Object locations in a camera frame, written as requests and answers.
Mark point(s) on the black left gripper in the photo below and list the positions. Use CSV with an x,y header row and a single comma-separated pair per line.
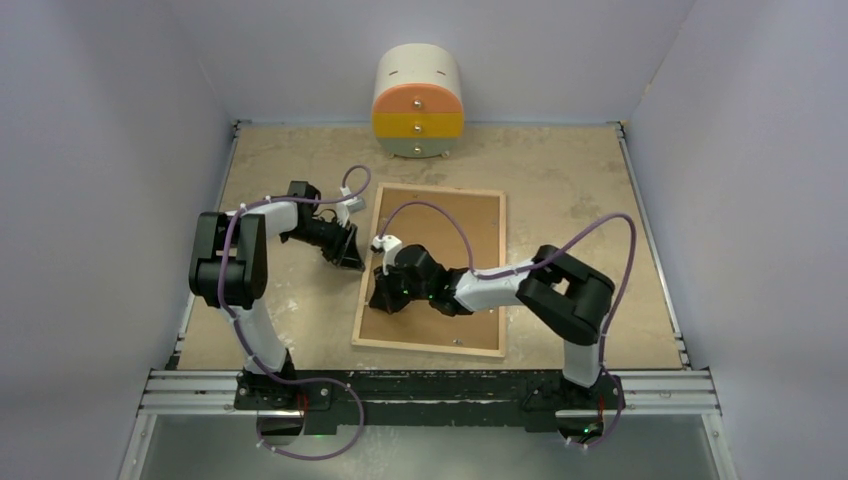
x,y
350,257

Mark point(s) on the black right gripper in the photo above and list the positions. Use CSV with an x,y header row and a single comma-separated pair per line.
x,y
384,296

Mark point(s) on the wooden picture frame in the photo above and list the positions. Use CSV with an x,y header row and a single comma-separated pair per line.
x,y
364,291

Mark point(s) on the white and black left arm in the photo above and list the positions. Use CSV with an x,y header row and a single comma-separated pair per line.
x,y
229,267

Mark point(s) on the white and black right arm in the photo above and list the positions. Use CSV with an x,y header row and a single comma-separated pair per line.
x,y
573,299

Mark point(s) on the small colourful drawer cabinet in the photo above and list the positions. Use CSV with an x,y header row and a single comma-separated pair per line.
x,y
417,109

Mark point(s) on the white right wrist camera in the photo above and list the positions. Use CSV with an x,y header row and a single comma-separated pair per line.
x,y
388,246

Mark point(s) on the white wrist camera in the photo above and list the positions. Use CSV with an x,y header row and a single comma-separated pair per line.
x,y
388,246
346,208

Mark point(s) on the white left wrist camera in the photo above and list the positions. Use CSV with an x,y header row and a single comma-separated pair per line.
x,y
346,208

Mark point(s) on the black and aluminium base rail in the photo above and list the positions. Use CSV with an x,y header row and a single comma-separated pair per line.
x,y
534,400

